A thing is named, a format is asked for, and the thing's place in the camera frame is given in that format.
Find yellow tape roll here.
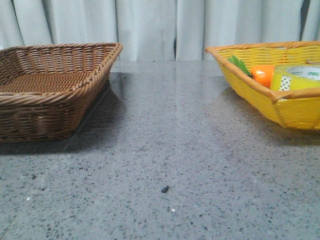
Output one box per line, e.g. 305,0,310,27
270,64,320,91

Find small black debris piece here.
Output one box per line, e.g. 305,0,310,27
161,185,170,193

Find white curtain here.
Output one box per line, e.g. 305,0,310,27
0,0,320,61

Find orange toy carrot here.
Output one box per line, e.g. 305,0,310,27
227,55,275,89

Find brown wicker basket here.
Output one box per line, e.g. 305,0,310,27
0,42,123,143

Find yellow woven basket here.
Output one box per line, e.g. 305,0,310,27
205,41,320,131

